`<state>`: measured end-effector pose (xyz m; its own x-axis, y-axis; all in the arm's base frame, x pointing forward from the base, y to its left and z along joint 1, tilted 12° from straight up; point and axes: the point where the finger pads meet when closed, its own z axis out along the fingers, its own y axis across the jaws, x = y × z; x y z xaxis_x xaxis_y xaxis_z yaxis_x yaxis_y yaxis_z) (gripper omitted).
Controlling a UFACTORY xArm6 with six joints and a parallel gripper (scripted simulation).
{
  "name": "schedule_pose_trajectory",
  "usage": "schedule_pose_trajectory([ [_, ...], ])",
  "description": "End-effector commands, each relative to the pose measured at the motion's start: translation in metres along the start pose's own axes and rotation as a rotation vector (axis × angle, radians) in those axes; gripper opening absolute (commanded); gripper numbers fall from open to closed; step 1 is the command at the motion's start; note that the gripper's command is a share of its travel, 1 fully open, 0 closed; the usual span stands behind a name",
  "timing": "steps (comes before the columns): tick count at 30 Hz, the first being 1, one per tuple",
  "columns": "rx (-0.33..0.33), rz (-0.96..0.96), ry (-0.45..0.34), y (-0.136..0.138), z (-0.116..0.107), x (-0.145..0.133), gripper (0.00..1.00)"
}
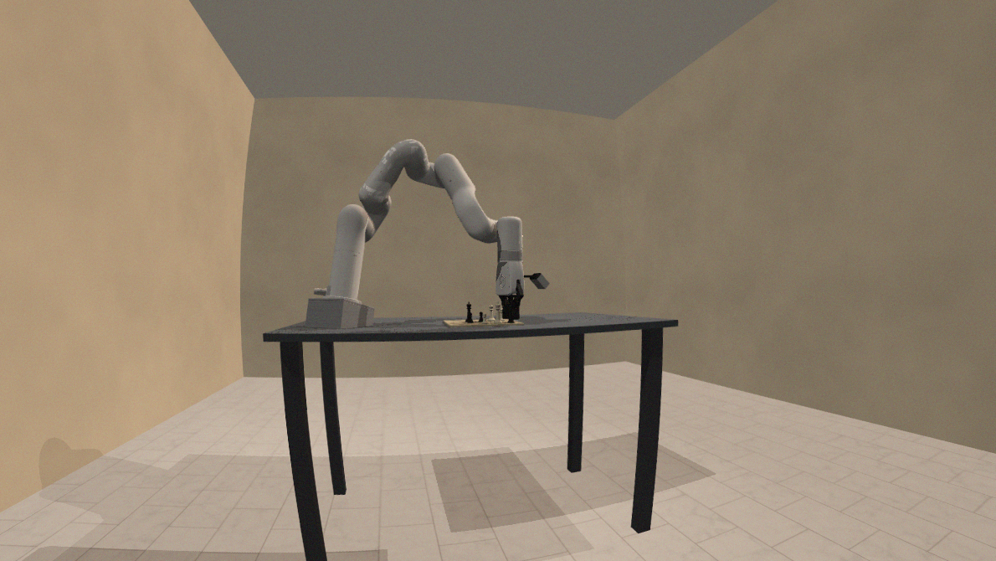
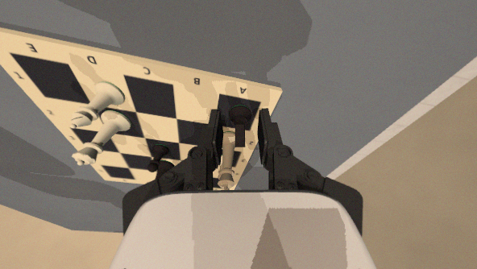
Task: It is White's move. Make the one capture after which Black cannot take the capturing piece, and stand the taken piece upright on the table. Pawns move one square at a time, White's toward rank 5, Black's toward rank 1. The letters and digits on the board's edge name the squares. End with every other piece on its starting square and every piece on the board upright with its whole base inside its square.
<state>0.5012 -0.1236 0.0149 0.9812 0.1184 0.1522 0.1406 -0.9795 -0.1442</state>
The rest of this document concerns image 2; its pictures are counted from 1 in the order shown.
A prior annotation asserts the white chess bishop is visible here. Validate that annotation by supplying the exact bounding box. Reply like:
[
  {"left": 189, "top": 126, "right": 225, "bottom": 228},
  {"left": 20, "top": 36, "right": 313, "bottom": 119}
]
[{"left": 71, "top": 81, "right": 125, "bottom": 129}]

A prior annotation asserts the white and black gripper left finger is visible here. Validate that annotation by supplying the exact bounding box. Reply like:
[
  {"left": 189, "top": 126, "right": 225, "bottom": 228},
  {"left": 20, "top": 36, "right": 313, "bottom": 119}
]
[{"left": 122, "top": 110, "right": 223, "bottom": 236}]

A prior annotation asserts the cream and black chessboard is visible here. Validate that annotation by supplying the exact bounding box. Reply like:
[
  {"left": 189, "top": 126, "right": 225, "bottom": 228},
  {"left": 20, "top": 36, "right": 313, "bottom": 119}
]
[{"left": 0, "top": 27, "right": 282, "bottom": 190}]

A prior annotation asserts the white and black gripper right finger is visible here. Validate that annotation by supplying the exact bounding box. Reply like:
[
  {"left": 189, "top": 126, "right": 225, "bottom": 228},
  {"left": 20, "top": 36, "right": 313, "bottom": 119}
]
[{"left": 257, "top": 108, "right": 363, "bottom": 237}]

